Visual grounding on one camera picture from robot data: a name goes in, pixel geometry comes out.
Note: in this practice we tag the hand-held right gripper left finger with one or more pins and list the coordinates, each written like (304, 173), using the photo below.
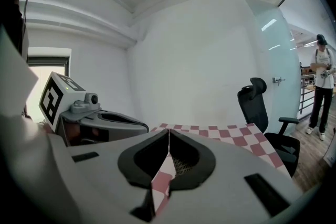
(105, 178)

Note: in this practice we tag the frosted glass door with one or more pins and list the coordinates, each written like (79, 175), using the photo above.
(278, 47)

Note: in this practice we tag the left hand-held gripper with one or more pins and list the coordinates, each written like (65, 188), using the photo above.
(51, 98)

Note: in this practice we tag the metal railing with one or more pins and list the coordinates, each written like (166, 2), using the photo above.
(305, 94)

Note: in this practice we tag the black office chair with headrest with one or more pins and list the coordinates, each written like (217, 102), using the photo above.
(256, 110)

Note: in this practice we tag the red white checkered tablecloth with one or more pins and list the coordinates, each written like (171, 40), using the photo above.
(236, 139)

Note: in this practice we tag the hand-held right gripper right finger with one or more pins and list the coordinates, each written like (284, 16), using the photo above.
(236, 191)

